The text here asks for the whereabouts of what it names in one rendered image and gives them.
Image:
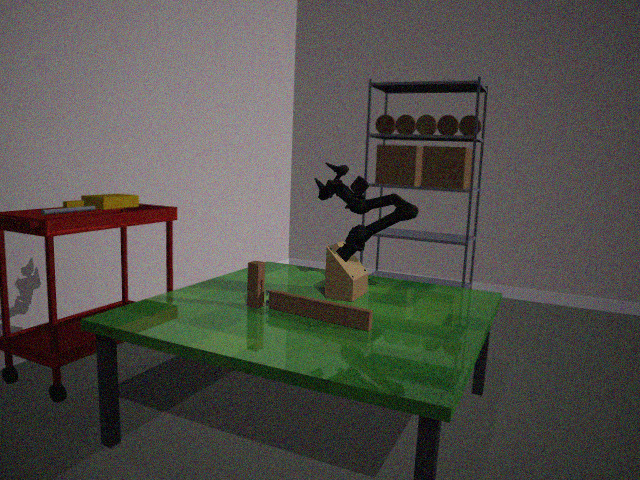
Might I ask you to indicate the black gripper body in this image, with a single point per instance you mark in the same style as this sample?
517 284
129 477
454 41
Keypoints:
341 171

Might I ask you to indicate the brown wooden rail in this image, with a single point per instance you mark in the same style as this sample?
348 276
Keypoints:
332 312

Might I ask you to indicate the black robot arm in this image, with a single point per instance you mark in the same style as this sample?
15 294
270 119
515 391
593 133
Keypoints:
356 202

